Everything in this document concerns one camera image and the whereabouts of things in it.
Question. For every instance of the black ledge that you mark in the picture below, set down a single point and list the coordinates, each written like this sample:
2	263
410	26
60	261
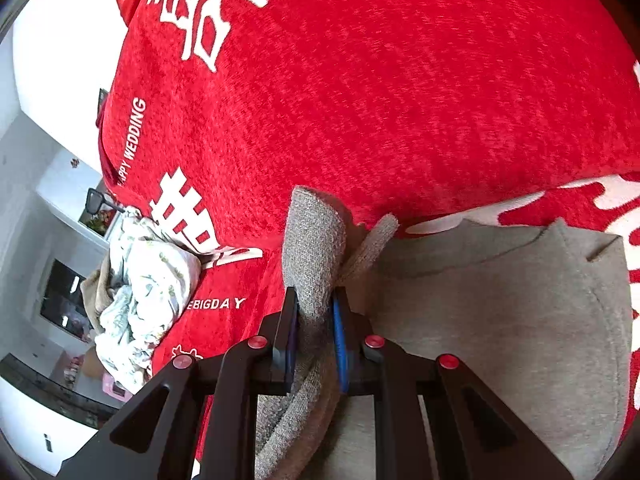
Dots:
45	385

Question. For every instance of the pink box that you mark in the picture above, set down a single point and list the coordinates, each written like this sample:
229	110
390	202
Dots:
116	386

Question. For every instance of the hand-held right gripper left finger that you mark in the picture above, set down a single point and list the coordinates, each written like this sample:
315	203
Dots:
287	342

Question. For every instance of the red printed blanket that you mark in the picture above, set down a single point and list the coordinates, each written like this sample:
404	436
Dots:
400	85

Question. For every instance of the floral quilt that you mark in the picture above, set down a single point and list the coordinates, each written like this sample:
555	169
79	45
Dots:
150	280

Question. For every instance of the grey knit sweater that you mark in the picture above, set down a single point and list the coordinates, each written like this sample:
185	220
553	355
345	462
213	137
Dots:
500	310

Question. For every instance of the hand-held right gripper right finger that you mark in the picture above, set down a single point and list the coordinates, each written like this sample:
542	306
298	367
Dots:
342	347

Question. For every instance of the dark screen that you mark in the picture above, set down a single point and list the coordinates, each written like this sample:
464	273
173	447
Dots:
65	300

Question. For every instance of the brown cloth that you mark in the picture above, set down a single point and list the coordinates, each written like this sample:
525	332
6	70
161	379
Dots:
95	295

